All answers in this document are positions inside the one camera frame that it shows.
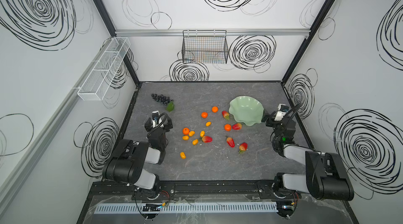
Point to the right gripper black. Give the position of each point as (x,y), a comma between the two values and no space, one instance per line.
(272,121)

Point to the fake strawberry beside bowl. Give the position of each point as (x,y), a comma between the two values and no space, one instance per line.
(225,115)

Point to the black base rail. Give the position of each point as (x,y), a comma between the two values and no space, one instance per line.
(172,190)

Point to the light green wavy fruit bowl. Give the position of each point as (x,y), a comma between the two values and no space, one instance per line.
(247,110)

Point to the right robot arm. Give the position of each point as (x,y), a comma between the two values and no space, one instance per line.
(325,176)

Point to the white slotted cable duct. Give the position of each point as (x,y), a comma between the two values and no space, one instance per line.
(185,208)

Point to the dark fake grape bunch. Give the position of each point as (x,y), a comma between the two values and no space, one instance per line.
(166,101)

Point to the white mesh wall shelf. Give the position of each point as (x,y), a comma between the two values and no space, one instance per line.
(100,79)

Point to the black wire wall basket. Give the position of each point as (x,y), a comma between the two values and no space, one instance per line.
(205,46)

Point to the fake orange near kumquats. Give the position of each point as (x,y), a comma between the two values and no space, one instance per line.
(185,131)

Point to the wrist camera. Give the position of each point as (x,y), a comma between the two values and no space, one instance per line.
(155,118)
(283,109)

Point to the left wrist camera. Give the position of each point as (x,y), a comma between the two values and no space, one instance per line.
(155,118)

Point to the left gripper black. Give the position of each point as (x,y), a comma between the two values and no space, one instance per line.
(158,124)

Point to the fake strawberry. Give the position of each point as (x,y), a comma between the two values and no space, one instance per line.
(230,142)
(225,115)
(243,147)
(237,126)
(206,139)

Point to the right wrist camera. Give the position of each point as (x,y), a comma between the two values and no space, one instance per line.
(283,109)

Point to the fake orange by bowl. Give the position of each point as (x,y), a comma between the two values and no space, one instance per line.
(227,127)

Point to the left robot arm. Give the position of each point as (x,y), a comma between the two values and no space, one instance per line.
(126,163)

